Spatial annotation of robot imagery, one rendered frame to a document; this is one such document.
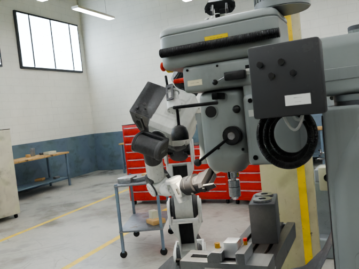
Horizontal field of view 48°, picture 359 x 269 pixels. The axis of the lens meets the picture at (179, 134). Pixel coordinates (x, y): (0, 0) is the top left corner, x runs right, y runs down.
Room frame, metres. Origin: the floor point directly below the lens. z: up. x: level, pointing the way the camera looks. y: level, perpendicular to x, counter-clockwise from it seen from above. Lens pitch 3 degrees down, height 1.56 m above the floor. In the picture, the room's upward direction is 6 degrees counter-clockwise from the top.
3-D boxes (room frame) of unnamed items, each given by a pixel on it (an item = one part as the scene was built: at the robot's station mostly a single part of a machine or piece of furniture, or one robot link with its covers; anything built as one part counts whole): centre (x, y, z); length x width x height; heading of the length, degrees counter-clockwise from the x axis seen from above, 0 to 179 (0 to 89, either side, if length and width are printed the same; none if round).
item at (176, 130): (1.65, 0.00, 1.48); 0.07 x 0.07 x 0.06
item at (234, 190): (1.59, -0.20, 1.23); 0.05 x 0.05 x 0.06
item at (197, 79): (1.57, -0.24, 1.68); 0.34 x 0.24 x 0.10; 65
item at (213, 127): (1.59, -0.20, 1.47); 0.21 x 0.19 x 0.32; 155
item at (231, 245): (1.50, -0.16, 1.02); 0.06 x 0.05 x 0.06; 156
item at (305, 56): (1.16, -0.33, 1.62); 0.20 x 0.09 x 0.21; 65
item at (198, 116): (1.64, -0.10, 1.45); 0.04 x 0.04 x 0.21; 65
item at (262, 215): (1.92, -0.37, 1.01); 0.22 x 0.12 x 0.20; 163
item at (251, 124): (1.50, -0.37, 1.47); 0.24 x 0.19 x 0.26; 155
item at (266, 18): (1.58, -0.21, 1.81); 0.47 x 0.26 x 0.16; 65
